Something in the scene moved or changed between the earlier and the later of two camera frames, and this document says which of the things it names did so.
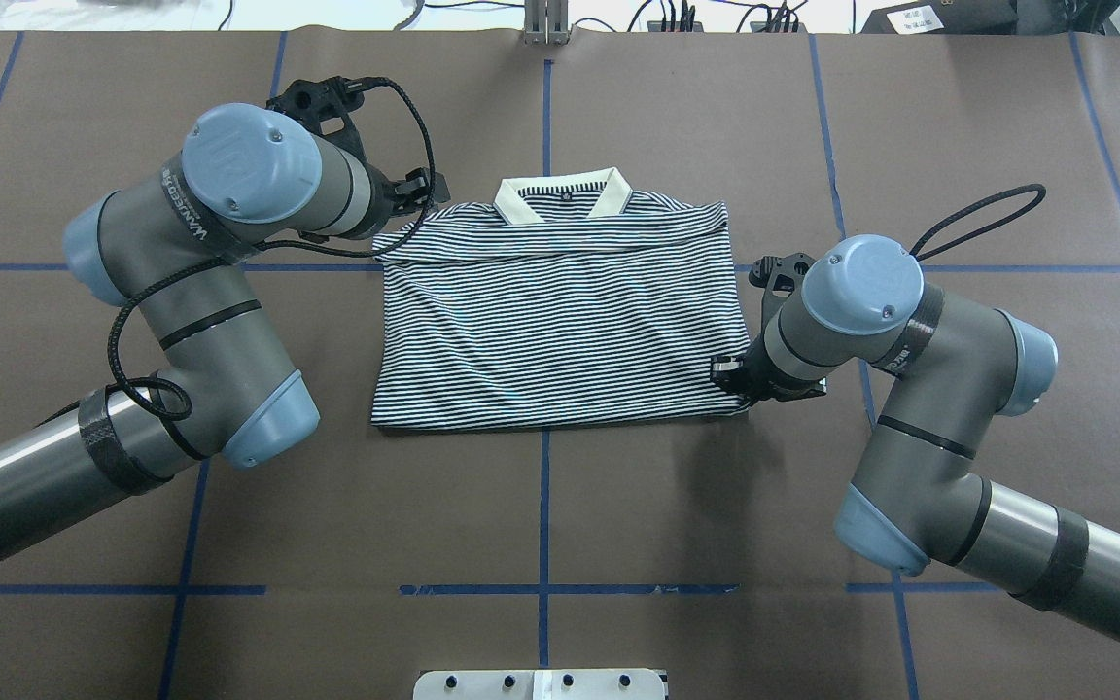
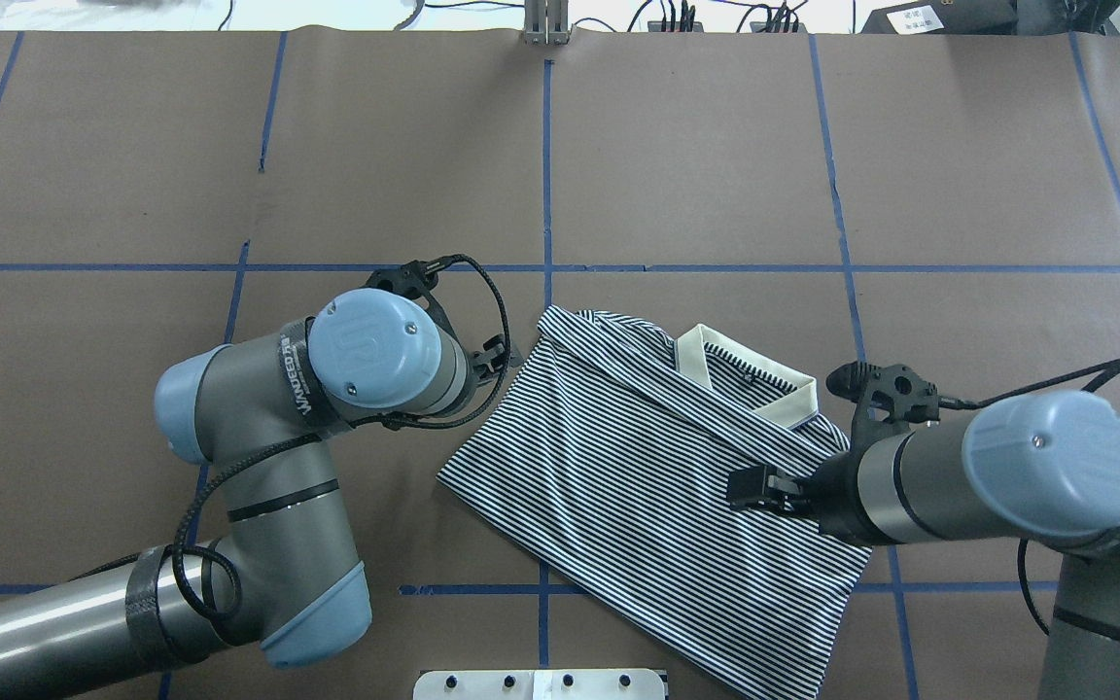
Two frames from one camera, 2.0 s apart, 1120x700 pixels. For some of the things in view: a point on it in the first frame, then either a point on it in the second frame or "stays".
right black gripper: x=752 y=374 to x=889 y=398
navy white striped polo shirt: x=569 y=297 to x=605 y=458
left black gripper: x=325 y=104 to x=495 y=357
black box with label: x=945 y=17 stays
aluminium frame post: x=545 y=22 stays
